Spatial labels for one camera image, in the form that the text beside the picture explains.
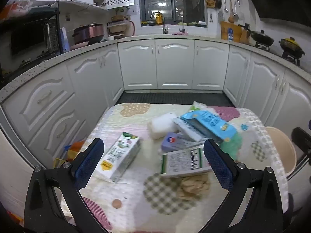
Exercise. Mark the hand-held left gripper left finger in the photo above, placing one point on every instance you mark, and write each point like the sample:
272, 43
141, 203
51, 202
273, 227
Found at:
88, 165

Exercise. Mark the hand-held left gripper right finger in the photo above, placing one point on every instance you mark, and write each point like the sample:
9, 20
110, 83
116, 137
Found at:
218, 167

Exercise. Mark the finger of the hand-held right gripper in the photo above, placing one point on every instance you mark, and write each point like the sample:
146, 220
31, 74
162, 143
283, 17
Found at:
302, 139

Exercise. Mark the beige round plastic bin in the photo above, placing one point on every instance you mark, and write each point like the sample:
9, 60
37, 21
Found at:
281, 148

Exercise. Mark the green white milk carton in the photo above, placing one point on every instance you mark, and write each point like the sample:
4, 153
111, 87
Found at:
116, 160

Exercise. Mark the brown paper napkin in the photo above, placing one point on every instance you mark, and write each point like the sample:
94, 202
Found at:
194, 187

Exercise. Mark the white green barcode box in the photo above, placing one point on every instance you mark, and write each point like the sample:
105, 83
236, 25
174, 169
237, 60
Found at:
184, 161

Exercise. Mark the purple white box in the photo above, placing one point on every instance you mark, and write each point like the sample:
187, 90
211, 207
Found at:
173, 143

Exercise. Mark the white foam sponge block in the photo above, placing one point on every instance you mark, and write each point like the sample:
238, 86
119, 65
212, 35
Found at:
161, 126

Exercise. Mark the orange yellow packet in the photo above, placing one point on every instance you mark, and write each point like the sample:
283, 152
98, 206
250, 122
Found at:
73, 150

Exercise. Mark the patterned patchwork table cover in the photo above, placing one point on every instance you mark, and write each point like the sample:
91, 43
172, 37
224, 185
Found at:
131, 199

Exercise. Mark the black gas stove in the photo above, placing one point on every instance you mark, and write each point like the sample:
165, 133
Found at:
290, 57

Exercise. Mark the dark ribbed floor mat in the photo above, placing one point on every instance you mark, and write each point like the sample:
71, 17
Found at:
170, 98

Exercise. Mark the yellow lidded pot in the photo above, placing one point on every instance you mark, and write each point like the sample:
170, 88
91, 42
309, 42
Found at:
291, 46

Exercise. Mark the black wok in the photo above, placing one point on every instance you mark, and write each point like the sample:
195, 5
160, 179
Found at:
262, 38

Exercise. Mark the white kitchen base cabinets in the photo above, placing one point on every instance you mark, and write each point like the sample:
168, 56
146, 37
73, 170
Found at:
175, 63

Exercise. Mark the wooden knife block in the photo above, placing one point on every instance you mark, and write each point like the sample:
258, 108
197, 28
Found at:
245, 36

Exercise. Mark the blue white packet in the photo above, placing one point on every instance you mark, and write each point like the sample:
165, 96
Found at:
64, 41

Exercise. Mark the blue white small box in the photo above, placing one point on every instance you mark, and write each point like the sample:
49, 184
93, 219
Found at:
230, 34

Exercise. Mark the copper coloured electric pot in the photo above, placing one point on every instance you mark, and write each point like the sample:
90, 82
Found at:
88, 32

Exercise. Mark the wooden cutting board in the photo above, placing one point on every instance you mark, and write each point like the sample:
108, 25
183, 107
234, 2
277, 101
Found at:
224, 29

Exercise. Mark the black toaster oven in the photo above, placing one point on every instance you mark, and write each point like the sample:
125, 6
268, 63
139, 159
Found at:
26, 41

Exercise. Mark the hanging brown round scoop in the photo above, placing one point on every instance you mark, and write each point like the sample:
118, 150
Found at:
233, 17

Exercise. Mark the white countertop dish rack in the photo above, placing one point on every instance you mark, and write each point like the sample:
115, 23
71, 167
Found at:
119, 28

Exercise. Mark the small chrome water tap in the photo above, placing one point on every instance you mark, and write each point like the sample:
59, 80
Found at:
182, 28

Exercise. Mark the chrome kitchen faucet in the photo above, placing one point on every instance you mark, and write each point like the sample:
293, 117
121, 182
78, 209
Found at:
165, 28

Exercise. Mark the hanging metal ladle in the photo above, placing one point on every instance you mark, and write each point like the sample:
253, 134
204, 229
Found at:
226, 9

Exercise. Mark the yellow bottle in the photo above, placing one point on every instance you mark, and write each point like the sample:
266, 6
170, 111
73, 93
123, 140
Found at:
159, 19

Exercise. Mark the dark kitchen window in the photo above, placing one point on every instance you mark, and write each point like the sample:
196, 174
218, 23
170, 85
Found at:
187, 2

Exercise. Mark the white wall shelf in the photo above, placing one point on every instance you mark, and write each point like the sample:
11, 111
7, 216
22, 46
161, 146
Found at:
80, 4

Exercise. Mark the wooden wall utensil holder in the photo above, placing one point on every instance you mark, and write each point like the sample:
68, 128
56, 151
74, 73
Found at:
210, 3

